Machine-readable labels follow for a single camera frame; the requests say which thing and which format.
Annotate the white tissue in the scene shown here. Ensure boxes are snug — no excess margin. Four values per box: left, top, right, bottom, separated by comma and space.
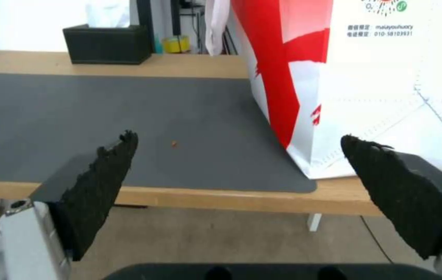
84, 0, 133, 29

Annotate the black tissue box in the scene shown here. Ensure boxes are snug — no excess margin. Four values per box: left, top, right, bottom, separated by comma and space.
62, 24, 153, 65

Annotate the yellow tape roll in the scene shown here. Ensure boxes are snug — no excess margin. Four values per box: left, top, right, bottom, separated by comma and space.
164, 36, 191, 54

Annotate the white hanging cloth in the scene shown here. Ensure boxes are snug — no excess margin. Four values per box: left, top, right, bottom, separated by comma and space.
204, 0, 233, 56

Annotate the red and white takeout bag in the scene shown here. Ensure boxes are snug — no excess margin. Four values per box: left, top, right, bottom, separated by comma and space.
230, 0, 442, 180

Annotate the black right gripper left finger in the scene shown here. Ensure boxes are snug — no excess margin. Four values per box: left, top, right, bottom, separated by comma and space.
0, 130, 140, 280

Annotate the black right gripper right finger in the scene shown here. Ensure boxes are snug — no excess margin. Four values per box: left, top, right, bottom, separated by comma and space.
340, 134, 442, 280

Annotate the dark grey desk mat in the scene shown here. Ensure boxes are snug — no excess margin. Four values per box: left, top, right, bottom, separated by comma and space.
0, 72, 319, 194

